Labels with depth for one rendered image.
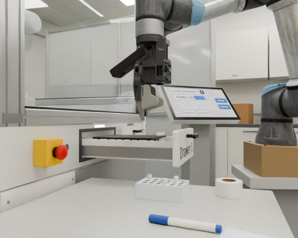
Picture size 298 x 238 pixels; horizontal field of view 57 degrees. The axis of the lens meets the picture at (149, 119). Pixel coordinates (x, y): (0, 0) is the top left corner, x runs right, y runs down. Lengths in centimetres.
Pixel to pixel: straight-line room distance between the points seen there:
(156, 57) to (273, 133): 60
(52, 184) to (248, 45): 380
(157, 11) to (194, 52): 199
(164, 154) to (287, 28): 57
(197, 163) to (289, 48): 110
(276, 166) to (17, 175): 81
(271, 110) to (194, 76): 161
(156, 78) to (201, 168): 132
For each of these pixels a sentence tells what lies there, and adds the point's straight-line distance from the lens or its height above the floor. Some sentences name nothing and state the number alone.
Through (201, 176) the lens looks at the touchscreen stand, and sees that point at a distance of 196.
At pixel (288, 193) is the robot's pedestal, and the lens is 114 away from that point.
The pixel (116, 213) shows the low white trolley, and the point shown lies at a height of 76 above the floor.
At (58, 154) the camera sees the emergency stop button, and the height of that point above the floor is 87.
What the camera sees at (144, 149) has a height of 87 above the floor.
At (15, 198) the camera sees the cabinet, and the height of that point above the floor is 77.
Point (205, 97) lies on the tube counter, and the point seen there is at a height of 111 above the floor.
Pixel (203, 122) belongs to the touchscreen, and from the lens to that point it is 181.
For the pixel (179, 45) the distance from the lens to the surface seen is 278.
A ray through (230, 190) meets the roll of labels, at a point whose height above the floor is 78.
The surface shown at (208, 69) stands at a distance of 266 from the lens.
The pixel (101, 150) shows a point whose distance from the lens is 93.
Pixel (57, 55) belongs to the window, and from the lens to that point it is 91.
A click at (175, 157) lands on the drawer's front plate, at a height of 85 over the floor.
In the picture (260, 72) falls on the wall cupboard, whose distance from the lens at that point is 424.
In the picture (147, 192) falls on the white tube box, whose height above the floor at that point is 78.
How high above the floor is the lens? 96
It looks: level
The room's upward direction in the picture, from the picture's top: straight up
